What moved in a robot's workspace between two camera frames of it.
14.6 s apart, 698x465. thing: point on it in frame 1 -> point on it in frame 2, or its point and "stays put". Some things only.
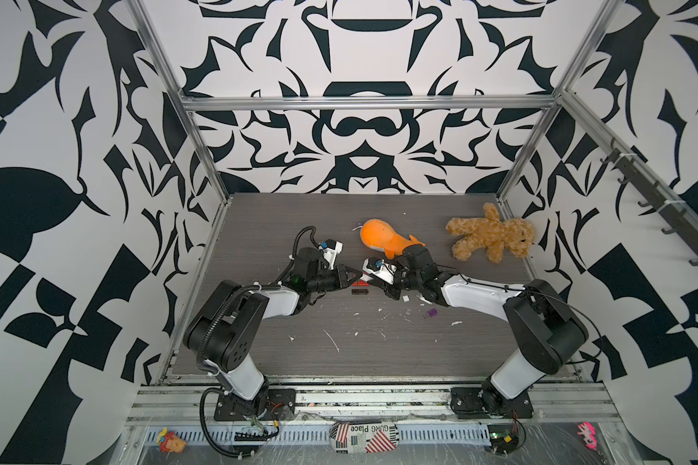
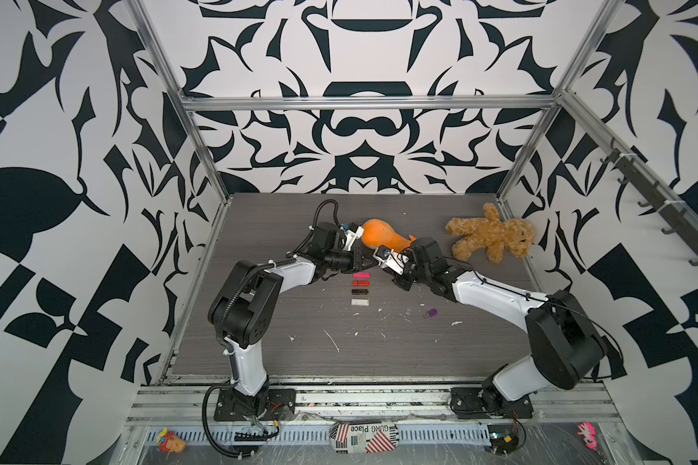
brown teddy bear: (514, 235) stays put
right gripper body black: (402, 281) -> (412, 273)
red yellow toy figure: (169, 441) stays put
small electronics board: (503, 438) stays put
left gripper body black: (329, 281) -> (344, 263)
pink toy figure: (588, 432) stays put
